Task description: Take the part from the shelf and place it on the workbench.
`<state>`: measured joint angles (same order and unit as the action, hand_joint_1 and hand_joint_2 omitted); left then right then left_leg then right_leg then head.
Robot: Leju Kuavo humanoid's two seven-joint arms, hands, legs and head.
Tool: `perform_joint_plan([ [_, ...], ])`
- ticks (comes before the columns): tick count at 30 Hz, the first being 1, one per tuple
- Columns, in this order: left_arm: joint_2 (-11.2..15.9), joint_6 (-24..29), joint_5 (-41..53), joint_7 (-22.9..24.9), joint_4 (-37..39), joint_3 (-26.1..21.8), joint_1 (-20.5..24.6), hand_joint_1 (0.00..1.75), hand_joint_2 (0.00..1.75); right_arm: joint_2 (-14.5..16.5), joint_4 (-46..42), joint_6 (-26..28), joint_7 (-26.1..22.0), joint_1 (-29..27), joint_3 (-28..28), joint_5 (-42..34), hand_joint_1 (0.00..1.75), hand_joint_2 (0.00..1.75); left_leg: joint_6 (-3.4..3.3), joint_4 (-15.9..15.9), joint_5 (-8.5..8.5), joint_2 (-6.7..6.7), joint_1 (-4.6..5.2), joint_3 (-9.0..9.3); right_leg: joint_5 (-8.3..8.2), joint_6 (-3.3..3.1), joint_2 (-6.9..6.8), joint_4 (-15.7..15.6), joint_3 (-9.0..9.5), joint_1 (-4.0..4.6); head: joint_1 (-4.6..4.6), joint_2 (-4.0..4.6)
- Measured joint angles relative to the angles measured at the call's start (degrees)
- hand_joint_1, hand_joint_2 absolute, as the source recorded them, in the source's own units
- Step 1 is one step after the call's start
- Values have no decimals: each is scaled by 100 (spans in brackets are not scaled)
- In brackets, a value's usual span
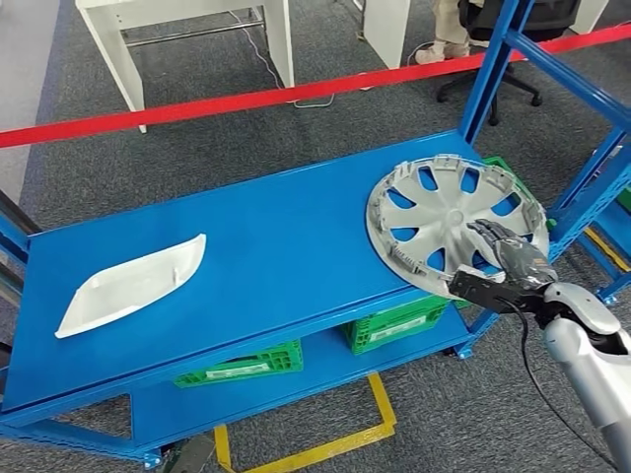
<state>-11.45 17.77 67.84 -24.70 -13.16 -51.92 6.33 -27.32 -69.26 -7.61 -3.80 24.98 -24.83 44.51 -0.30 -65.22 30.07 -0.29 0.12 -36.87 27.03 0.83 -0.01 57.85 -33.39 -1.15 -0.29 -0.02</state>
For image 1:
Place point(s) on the blue metal shelf rack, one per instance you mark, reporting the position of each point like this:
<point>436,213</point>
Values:
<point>246,261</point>
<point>614,228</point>

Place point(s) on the red barrier belt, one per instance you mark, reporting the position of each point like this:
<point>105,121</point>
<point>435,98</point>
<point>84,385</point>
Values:
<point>246,99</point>

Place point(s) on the white plastic trim part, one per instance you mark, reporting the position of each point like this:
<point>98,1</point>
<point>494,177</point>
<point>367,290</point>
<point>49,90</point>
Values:
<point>128,287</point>

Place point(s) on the black robot left foot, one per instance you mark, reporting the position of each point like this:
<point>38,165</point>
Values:
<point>189,457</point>

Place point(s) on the person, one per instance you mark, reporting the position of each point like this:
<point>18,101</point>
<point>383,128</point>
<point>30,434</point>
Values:
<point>446,26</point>

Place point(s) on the white desk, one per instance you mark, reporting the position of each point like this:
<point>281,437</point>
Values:
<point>113,46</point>
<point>387,29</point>

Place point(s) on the silver wheel hubcap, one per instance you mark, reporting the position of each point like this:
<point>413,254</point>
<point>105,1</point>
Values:
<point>444,222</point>

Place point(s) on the black office chair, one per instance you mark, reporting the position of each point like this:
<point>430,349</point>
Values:
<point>473,16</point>

